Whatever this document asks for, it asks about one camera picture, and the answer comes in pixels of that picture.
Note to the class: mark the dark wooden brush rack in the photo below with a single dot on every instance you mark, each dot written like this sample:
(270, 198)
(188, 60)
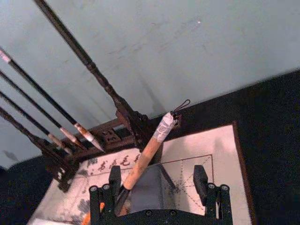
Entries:
(100, 77)

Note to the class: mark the white calligraphy mat, brown border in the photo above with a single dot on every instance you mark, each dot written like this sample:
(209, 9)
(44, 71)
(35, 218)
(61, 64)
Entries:
(222, 152)

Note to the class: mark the black table cloth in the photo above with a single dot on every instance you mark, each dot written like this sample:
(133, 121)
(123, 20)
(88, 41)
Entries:
(276, 140)

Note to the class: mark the orange rod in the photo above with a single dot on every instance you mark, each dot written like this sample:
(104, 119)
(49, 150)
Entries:
(86, 219)

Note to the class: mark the long black hanging brush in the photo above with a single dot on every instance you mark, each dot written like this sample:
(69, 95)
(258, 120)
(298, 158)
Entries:
(47, 96)

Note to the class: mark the plain pale wall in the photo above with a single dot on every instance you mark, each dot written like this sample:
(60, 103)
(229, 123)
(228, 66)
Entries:
(187, 47)

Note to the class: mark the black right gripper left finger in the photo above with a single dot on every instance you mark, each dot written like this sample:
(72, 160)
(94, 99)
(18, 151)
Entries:
(114, 178)

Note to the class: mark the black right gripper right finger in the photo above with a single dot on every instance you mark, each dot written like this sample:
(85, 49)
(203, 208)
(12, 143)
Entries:
(200, 180)

